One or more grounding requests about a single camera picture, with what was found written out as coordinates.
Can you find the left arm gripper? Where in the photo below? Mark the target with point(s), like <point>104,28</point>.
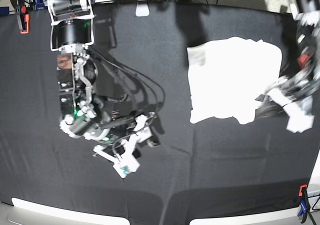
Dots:
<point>276,102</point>

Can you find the white printed t-shirt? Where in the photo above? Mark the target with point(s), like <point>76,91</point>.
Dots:
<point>227,76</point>

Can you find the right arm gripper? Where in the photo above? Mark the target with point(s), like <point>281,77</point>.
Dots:
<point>139,134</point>

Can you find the red clamp front right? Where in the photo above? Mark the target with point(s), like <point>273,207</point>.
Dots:
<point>304,203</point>

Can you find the red clamp back left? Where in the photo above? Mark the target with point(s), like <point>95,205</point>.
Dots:
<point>22,16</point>

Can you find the grey table mount plate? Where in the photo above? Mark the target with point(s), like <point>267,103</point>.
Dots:
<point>142,10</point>

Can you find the black table cloth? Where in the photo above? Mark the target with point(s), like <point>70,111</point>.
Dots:
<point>215,168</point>

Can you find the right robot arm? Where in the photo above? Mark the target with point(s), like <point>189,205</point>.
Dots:
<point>116,124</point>

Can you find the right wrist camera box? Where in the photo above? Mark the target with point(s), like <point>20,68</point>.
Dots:
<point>126,166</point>

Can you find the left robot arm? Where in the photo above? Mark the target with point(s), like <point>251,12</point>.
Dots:
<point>307,81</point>

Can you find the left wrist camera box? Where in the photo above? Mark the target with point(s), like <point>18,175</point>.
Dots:
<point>300,123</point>

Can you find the red clamp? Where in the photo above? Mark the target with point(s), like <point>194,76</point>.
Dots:
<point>22,16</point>
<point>304,203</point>

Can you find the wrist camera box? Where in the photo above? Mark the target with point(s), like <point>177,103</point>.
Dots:
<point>300,123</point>
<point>126,166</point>

